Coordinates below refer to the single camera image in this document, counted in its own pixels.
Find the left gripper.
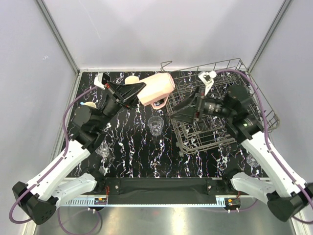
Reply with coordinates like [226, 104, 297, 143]
[95, 81, 148, 130]

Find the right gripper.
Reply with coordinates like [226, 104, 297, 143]
[170, 85, 234, 126]

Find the yellow mug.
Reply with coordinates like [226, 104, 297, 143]
[125, 75, 139, 85]

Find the pink mug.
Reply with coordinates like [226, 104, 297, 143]
[137, 73, 175, 110]

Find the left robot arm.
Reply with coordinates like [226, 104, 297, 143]
[9, 82, 147, 225]

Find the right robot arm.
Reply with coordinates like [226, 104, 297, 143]
[170, 85, 313, 222]

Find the clear glass tumbler centre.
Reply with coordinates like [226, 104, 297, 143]
[148, 116, 164, 137]

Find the black marbled mat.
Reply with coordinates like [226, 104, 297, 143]
[64, 70, 282, 179]

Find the blue mug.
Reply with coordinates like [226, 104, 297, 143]
[80, 101, 97, 109]

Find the clear glass left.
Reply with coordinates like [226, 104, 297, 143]
[95, 141, 110, 158]

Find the clear glass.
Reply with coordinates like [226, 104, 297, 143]
[95, 141, 110, 158]
[246, 154, 259, 167]

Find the clear glass right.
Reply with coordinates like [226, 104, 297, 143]
[246, 154, 259, 167]

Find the grey wire dish rack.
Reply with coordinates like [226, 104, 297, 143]
[166, 58, 280, 154]

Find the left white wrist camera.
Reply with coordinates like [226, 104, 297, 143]
[94, 72, 111, 90]

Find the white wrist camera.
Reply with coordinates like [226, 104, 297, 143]
[94, 72, 111, 90]
[198, 70, 217, 96]

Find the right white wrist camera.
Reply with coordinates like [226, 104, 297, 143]
[198, 70, 217, 96]

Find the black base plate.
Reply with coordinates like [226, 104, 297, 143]
[97, 177, 233, 196]

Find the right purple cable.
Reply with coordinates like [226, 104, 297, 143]
[212, 69, 313, 222]

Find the purple cable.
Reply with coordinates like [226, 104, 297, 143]
[212, 69, 313, 222]
[9, 87, 98, 225]

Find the aluminium rail front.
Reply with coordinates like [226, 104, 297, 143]
[62, 195, 240, 208]

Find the left aluminium corner post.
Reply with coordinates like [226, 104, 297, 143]
[34, 0, 80, 76]

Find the aluminium corner post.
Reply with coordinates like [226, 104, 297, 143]
[248, 0, 293, 72]
[34, 0, 80, 76]

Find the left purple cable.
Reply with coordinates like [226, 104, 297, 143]
[9, 87, 98, 225]

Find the right aluminium corner post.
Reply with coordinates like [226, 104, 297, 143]
[248, 0, 293, 72]

